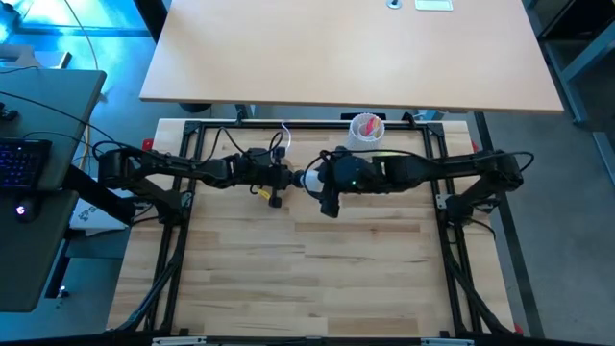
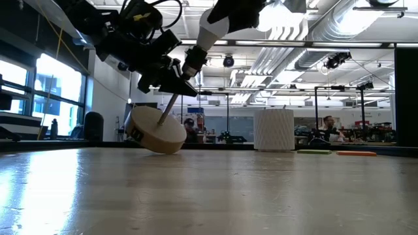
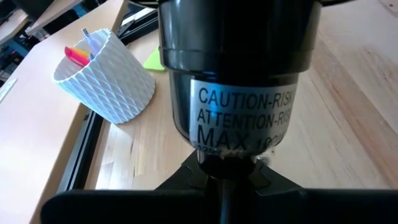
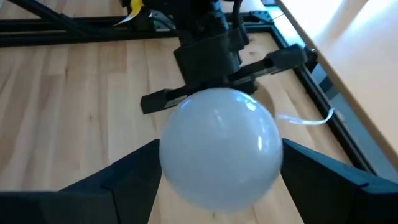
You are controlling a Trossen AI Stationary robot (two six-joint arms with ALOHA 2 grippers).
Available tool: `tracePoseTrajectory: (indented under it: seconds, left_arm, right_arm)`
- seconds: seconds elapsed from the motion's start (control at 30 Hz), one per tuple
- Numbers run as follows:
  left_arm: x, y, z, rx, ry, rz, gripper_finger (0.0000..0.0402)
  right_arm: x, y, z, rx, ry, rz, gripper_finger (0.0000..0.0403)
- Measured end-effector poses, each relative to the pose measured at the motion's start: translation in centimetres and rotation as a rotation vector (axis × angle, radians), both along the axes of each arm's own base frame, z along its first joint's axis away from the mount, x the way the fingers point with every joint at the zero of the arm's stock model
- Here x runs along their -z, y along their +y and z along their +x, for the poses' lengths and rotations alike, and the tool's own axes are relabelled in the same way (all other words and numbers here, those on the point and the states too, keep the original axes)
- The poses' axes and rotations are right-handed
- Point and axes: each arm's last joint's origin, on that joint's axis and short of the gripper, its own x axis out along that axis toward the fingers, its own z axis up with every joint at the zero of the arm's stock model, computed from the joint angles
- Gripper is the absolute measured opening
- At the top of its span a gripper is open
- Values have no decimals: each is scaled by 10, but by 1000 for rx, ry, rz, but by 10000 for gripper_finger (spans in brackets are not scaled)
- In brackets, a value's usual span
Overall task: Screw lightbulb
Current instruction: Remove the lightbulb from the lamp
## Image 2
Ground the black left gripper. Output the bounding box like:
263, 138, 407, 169
135, 29, 199, 98

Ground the white lightbulb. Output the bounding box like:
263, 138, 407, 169
195, 8, 231, 53

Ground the person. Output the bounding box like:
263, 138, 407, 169
183, 117, 201, 144
321, 115, 346, 143

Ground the black rounded bin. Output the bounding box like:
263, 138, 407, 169
83, 111, 105, 143

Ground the white textured pen cup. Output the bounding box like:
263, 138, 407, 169
253, 108, 295, 153

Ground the dark bottle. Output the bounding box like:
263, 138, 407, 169
50, 118, 59, 140

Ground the black background robot rig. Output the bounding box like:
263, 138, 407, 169
306, 80, 394, 144

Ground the green sticky note pad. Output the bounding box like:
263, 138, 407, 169
296, 149, 333, 155

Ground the orange sticky note pad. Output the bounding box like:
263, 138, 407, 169
335, 150, 378, 157

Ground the tall black panel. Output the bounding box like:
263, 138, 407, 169
394, 47, 418, 148

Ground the silver ceiling duct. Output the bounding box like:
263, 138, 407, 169
305, 0, 418, 42

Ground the black ceiling camera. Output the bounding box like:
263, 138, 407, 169
321, 51, 353, 71

